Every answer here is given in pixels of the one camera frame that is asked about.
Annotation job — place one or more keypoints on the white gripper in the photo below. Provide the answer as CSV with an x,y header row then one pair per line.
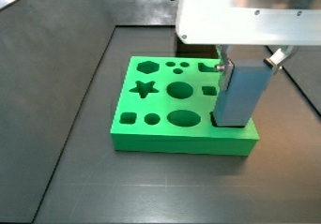
x,y
249,22

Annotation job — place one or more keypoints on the blue rectangular block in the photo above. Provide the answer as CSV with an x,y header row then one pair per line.
x,y
236,103

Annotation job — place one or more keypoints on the black curved fixture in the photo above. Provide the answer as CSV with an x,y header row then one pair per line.
x,y
194,51

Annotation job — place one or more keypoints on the green shape sorter board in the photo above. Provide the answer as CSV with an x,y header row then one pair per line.
x,y
163,110

